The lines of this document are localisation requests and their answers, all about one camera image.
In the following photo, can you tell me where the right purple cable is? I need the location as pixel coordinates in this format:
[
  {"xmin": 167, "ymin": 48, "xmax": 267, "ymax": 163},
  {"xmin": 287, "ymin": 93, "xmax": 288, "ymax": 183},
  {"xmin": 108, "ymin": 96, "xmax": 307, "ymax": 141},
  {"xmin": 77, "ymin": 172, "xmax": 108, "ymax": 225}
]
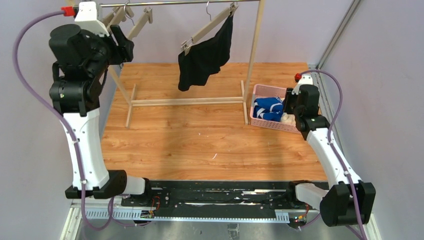
[{"xmin": 294, "ymin": 69, "xmax": 369, "ymax": 240}]

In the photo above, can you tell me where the wooden clothes rack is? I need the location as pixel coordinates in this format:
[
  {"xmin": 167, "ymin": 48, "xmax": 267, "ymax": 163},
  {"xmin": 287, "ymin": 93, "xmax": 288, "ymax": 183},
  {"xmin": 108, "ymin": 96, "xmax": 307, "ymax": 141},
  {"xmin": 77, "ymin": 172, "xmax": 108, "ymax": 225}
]
[{"xmin": 64, "ymin": 0, "xmax": 267, "ymax": 129}]

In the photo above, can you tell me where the beige hanger with blue underwear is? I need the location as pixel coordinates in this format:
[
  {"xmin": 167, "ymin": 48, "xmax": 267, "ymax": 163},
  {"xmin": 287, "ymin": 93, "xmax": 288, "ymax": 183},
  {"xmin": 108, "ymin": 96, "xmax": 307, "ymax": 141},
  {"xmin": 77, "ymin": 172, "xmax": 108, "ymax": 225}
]
[{"xmin": 127, "ymin": 7, "xmax": 153, "ymax": 40}]

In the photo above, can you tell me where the beige hanger with black underwear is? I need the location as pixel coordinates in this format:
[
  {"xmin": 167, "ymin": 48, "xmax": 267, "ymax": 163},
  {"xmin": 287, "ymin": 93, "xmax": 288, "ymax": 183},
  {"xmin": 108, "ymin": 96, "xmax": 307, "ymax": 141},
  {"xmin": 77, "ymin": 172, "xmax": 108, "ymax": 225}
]
[{"xmin": 181, "ymin": 0, "xmax": 239, "ymax": 56}]

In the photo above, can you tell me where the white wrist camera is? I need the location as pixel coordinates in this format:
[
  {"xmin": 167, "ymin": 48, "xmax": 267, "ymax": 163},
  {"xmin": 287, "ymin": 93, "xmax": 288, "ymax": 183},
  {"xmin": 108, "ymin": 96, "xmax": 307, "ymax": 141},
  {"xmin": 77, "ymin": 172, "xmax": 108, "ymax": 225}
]
[
  {"xmin": 74, "ymin": 1, "xmax": 110, "ymax": 37},
  {"xmin": 291, "ymin": 73, "xmax": 314, "ymax": 95}
]

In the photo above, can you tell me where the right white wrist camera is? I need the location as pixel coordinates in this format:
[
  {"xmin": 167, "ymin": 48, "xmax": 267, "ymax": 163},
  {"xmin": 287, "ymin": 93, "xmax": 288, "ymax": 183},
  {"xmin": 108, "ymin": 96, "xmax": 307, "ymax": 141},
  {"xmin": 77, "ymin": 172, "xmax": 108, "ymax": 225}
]
[{"xmin": 291, "ymin": 73, "xmax": 314, "ymax": 95}]

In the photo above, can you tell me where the cream underwear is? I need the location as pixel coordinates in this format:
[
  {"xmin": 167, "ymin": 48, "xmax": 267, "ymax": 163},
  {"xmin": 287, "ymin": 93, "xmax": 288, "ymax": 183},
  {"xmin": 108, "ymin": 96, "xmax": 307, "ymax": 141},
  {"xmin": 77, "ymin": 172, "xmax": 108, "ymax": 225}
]
[{"xmin": 280, "ymin": 113, "xmax": 296, "ymax": 126}]

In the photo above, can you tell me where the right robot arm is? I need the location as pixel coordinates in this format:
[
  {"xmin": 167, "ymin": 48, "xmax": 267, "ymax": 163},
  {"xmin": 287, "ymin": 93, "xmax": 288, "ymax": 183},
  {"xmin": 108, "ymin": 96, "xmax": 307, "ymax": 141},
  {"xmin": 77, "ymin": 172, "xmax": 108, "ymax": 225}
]
[{"xmin": 283, "ymin": 84, "xmax": 376, "ymax": 227}]

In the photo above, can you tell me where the empty beige clip hanger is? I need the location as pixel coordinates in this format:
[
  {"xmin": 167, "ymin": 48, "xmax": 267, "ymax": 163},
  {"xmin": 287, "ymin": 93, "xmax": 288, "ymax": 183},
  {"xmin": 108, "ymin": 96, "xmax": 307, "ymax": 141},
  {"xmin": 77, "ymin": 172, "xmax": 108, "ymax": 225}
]
[{"xmin": 101, "ymin": 7, "xmax": 119, "ymax": 27}]

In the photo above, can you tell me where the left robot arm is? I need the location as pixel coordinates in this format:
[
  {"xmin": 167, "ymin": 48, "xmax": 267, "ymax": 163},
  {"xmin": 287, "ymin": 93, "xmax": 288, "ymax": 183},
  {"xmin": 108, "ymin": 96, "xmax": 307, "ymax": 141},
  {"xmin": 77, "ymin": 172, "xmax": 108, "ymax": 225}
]
[{"xmin": 48, "ymin": 24, "xmax": 153, "ymax": 199}]

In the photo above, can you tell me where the pink plastic basket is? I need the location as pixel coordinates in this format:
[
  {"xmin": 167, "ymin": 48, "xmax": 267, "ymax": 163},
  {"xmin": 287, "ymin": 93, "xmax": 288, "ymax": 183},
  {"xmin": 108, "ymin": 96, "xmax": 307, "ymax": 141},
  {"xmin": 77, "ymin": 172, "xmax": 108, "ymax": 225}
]
[{"xmin": 250, "ymin": 84, "xmax": 299, "ymax": 134}]

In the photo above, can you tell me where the purple cable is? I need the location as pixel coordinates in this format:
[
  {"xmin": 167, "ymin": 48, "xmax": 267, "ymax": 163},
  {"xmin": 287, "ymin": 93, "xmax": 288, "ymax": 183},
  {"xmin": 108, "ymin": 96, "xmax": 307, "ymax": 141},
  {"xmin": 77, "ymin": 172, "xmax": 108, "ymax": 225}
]
[
  {"xmin": 294, "ymin": 69, "xmax": 369, "ymax": 240},
  {"xmin": 12, "ymin": 6, "xmax": 153, "ymax": 232}
]

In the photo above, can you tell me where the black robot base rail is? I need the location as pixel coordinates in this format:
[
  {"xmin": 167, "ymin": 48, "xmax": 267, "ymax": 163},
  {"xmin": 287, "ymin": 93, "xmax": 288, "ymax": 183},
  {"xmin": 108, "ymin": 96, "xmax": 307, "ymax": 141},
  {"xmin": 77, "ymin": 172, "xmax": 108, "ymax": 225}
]
[{"xmin": 74, "ymin": 179, "xmax": 352, "ymax": 224}]

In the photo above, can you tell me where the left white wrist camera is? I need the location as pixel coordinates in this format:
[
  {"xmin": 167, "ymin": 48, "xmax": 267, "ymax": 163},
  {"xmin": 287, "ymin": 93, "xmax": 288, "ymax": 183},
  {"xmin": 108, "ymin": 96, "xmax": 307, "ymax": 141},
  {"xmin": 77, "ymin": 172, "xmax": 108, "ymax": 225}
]
[{"xmin": 74, "ymin": 1, "xmax": 110, "ymax": 37}]

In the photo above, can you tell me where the black underwear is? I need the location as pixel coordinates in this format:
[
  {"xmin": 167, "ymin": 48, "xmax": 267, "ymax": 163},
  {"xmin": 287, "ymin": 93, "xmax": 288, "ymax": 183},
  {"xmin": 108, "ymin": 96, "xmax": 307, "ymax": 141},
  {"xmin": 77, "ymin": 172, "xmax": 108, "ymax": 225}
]
[{"xmin": 177, "ymin": 16, "xmax": 234, "ymax": 92}]

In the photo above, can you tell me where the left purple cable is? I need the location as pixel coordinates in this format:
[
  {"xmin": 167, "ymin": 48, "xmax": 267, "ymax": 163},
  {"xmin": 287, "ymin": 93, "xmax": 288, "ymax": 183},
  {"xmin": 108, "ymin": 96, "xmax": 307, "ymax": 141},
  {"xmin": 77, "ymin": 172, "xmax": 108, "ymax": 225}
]
[{"xmin": 12, "ymin": 6, "xmax": 153, "ymax": 232}]

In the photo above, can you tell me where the beige hanger with cream underwear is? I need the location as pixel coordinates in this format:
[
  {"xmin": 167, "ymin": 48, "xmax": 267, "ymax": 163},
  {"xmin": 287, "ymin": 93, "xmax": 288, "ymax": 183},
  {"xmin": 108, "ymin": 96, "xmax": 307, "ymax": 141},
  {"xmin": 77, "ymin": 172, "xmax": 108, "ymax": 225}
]
[{"xmin": 106, "ymin": 2, "xmax": 135, "ymax": 30}]

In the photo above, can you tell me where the blue underwear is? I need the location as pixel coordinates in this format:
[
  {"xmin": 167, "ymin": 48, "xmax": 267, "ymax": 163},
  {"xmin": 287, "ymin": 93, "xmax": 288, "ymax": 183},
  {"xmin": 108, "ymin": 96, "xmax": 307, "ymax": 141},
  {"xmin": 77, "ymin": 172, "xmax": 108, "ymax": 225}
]
[{"xmin": 252, "ymin": 97, "xmax": 284, "ymax": 122}]

